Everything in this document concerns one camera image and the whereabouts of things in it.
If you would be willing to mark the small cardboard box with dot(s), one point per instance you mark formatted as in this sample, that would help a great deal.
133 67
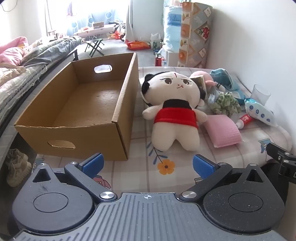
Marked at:
98 25

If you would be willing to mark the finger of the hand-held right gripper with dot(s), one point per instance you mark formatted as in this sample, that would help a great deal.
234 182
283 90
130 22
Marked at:
285 162

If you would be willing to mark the red thermos bottle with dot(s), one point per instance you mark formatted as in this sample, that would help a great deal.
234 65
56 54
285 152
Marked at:
159 60

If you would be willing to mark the beige sneaker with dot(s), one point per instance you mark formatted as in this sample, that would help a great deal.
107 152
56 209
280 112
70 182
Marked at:
19 173
16 156

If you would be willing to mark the white appliance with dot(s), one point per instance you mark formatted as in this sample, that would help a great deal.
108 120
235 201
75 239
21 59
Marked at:
171 58

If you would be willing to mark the pink plush toy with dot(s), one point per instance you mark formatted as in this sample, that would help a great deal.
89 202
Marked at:
201 74

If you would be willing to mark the blue printed curtain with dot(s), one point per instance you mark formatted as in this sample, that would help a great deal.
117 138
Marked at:
83 20

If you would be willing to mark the green bottle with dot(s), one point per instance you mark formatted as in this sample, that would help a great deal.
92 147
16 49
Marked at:
154 47

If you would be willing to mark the green mottled cloth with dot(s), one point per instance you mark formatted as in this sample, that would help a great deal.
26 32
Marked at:
225 104

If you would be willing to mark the patterned rolled mat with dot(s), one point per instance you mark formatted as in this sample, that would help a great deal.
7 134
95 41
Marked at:
195 37

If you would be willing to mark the teal cloth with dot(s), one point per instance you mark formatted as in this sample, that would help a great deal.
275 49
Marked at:
220 75

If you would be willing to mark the pink sponge cloth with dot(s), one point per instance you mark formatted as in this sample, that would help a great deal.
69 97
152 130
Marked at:
223 131

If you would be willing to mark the clear plastic cup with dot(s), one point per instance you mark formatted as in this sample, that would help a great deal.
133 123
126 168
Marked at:
260 95

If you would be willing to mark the plush doll with red top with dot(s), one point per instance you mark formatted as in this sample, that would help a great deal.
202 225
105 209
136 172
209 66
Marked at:
175 115

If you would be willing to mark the striped mattress pad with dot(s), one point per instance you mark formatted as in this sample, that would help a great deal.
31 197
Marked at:
16 90

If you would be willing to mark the blue plastic-wrapped bundle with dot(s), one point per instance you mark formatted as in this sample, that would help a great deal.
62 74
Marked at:
172 23

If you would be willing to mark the small bicycle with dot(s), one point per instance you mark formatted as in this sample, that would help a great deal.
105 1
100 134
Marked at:
118 26

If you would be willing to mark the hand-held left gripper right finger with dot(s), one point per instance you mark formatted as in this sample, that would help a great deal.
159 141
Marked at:
203 165

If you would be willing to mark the white blue-dotted plush toy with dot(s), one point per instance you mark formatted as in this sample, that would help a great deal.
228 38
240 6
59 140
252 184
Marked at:
260 112

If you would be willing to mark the folding stool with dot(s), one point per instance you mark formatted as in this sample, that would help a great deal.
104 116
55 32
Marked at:
93 45

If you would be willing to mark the white plastic bag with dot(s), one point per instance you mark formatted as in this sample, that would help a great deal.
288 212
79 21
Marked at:
156 38

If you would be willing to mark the orange plastic bag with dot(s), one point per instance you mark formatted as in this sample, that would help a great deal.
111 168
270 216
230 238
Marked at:
137 45

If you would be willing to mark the white low table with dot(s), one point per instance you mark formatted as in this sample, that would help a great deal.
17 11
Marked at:
97 31

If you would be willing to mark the brown cardboard box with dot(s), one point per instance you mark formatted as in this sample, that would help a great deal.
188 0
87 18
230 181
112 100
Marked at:
69 136

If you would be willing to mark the red toothpaste tube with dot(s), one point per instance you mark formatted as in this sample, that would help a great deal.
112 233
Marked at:
245 120

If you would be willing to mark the shiny foil packet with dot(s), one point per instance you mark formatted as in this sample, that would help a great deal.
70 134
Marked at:
202 85

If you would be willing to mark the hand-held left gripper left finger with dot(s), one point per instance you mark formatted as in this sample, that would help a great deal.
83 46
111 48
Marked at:
93 162

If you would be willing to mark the red plastic bag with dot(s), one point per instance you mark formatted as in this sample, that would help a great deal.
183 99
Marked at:
115 36

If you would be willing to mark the grey quilt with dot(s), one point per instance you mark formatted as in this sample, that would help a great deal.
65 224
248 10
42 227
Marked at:
50 46

